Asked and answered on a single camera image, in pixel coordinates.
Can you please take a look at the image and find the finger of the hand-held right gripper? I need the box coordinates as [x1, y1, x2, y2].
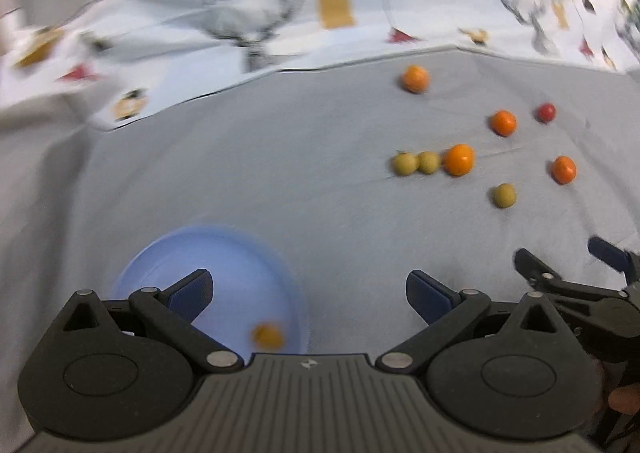
[588, 236, 640, 286]
[514, 248, 626, 306]

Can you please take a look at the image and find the white printed bed sheet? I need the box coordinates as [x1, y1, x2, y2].
[0, 0, 640, 131]

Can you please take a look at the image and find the small kumquat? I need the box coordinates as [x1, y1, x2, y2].
[250, 322, 287, 352]

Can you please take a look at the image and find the person's right hand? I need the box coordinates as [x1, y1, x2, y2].
[606, 382, 640, 415]

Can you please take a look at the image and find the blue round plate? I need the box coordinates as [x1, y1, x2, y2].
[111, 224, 310, 354]

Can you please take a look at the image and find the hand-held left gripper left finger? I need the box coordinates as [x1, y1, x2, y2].
[37, 269, 245, 374]

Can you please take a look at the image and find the green jujube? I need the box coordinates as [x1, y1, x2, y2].
[391, 151, 419, 178]
[417, 150, 442, 175]
[491, 182, 517, 209]

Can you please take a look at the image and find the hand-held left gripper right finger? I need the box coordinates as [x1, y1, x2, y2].
[375, 270, 576, 374]

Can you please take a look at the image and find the small orange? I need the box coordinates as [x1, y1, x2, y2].
[401, 64, 431, 94]
[489, 110, 518, 137]
[551, 156, 578, 185]
[443, 144, 476, 177]

